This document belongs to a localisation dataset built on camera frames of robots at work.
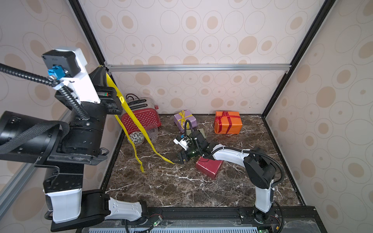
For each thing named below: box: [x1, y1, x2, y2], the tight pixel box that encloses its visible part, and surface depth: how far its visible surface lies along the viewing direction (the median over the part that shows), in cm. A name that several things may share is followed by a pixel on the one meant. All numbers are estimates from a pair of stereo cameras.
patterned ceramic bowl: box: [127, 131, 145, 145], surface depth 105 cm
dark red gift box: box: [195, 155, 224, 180], surface depth 85 cm
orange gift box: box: [214, 111, 243, 135], surface depth 105 cm
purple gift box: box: [173, 109, 198, 134], surface depth 112 cm
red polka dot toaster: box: [121, 93, 162, 134], surface depth 105 cm
